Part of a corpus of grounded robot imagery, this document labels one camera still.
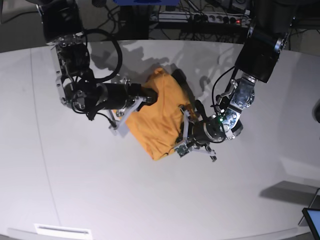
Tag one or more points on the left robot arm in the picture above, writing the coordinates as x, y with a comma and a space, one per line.
266, 37

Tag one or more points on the dark round object right edge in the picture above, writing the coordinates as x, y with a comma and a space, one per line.
316, 111

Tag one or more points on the white power strip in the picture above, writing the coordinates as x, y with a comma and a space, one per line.
241, 20

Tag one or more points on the orange T-shirt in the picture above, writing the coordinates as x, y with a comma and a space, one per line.
156, 127

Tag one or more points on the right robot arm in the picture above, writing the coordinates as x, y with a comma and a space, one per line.
77, 86

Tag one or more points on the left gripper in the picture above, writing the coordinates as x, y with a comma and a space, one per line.
196, 132

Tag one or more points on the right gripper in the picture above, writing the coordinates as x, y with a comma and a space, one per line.
117, 96

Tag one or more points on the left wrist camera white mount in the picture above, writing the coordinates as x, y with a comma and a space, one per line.
183, 146

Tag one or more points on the tablet on stand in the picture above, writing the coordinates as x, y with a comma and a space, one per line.
311, 216

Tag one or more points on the black triangular object on table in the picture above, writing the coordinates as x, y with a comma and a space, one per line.
180, 77

